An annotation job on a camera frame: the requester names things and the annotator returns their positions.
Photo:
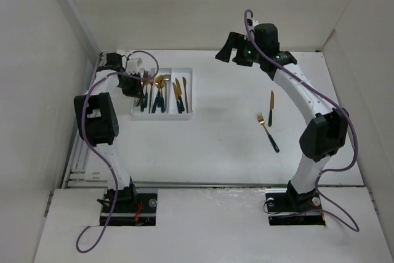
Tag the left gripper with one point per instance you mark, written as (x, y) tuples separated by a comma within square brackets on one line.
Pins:
[(136, 91)]

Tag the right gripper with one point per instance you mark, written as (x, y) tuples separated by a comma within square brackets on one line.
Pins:
[(236, 40)]

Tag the silver rose fork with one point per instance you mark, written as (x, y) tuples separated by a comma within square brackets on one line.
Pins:
[(136, 101)]

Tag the gold fork green handle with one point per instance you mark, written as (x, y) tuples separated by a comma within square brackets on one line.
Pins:
[(147, 83)]

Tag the silver spoon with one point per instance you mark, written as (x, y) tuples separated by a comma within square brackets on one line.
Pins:
[(166, 79)]

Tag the gold knife green handle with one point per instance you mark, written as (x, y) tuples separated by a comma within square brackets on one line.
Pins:
[(180, 94), (272, 105), (179, 108)]

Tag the rose gold knife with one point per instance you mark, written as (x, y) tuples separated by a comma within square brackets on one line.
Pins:
[(185, 93)]

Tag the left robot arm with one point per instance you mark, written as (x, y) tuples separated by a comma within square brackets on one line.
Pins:
[(98, 126)]

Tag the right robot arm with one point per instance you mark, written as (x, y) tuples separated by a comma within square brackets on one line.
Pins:
[(326, 125)]

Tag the white cutlery tray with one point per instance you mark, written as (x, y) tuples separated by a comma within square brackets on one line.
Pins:
[(172, 113)]

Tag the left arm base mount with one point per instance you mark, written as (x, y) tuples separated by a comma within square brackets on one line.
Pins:
[(138, 210)]

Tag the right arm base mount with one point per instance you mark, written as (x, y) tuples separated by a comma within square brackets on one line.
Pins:
[(283, 210)]

